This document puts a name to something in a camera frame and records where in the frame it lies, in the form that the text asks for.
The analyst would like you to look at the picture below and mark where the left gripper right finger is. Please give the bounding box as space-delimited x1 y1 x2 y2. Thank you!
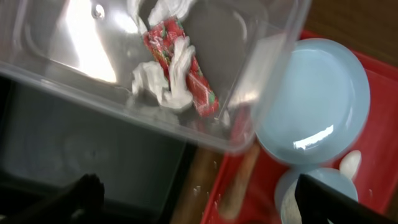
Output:
295 174 397 224

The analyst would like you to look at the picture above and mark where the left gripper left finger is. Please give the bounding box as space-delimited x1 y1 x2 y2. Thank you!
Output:
1 174 104 224

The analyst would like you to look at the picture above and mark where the light blue rice bowl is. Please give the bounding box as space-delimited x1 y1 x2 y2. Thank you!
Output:
274 166 358 224

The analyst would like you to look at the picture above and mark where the red snack wrapper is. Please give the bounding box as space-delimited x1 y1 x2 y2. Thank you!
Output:
144 17 219 116

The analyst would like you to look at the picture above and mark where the white plastic spoon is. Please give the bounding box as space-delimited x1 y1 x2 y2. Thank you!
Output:
339 150 362 180

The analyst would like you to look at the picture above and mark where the black plastic tray bin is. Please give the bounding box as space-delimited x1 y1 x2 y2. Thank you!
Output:
1 78 196 223

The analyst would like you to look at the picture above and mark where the brown carrot stick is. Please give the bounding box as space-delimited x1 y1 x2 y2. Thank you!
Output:
218 144 261 220

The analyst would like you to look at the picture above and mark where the light blue plate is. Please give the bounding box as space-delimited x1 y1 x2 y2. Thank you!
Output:
256 38 371 166

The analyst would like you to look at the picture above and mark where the white crumpled tissue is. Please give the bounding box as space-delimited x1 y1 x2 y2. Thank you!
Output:
127 0 196 113

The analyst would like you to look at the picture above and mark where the clear plastic bin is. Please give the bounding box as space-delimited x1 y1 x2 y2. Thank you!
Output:
1 0 311 152

